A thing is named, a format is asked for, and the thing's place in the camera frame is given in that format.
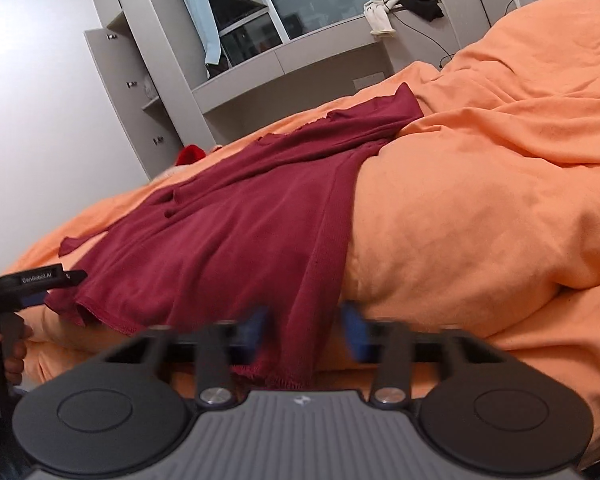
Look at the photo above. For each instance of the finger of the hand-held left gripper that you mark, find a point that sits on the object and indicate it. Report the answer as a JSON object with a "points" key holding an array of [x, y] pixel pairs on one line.
{"points": [[32, 300]]}

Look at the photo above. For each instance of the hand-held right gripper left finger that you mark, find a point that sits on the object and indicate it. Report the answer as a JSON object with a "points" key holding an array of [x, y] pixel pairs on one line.
{"points": [[254, 332]]}

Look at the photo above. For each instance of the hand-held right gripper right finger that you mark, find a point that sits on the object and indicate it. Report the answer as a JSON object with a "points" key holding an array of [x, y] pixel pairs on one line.
{"points": [[355, 332]]}

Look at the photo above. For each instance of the dark red knit garment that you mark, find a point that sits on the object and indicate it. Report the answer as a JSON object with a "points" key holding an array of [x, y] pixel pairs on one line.
{"points": [[220, 240]]}

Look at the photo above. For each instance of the person's left hand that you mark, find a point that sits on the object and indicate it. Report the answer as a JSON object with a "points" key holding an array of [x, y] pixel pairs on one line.
{"points": [[14, 370]]}

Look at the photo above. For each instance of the pink fuzzy cloth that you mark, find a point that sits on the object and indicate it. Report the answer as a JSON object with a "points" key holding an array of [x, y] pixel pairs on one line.
{"points": [[162, 172]]}

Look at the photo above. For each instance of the red plush item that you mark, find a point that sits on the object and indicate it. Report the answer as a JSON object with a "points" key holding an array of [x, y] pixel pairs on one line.
{"points": [[190, 155]]}

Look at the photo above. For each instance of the orange blanket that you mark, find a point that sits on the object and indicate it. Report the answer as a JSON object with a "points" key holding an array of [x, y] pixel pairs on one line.
{"points": [[480, 185]]}

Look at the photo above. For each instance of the grey cabinet door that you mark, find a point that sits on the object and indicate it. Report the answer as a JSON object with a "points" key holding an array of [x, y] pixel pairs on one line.
{"points": [[115, 90]]}

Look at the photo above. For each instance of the clear plastic bag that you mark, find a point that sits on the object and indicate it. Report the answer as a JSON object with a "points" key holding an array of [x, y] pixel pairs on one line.
{"points": [[150, 89]]}

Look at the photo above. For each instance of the dark bag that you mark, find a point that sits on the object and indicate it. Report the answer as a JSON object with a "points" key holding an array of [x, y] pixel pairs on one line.
{"points": [[216, 66]]}

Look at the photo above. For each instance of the grey built-in cabinet unit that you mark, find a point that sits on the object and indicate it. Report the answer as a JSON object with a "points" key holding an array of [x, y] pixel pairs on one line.
{"points": [[300, 65]]}

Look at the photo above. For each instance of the white cloth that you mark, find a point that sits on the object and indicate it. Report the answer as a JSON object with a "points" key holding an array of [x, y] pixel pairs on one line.
{"points": [[380, 15]]}

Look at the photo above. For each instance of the light blue curtain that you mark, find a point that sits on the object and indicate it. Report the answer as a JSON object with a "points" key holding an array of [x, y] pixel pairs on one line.
{"points": [[200, 5]]}

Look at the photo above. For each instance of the black cloth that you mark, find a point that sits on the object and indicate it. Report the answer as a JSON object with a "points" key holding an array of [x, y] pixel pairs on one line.
{"points": [[425, 7]]}

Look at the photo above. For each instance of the white wall socket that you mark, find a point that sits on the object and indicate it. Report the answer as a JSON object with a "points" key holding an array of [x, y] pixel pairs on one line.
{"points": [[368, 80]]}

